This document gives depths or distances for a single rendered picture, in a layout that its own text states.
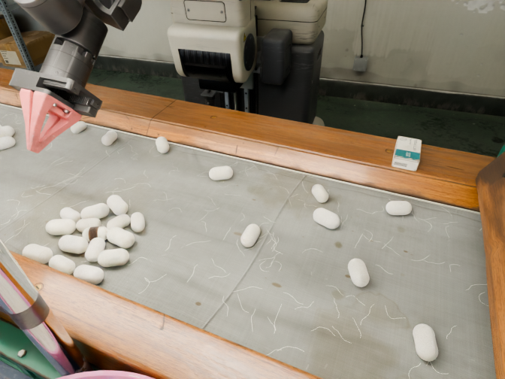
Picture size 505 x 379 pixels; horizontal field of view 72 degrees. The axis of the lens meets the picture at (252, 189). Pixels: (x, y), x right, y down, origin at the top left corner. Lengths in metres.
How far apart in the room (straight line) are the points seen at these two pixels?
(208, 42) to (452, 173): 0.73
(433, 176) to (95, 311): 0.47
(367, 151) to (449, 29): 1.93
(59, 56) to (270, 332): 0.44
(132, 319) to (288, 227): 0.22
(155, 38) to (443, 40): 1.95
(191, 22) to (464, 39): 1.76
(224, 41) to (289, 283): 0.77
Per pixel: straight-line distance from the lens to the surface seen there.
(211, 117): 0.67
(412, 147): 0.58
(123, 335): 0.37
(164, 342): 0.36
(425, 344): 0.38
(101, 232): 0.48
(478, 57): 2.55
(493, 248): 0.42
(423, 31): 2.46
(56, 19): 0.53
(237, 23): 1.06
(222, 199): 0.51
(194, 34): 1.07
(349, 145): 0.59
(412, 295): 0.43
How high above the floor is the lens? 1.08
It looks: 40 degrees down
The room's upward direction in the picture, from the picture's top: 1 degrees counter-clockwise
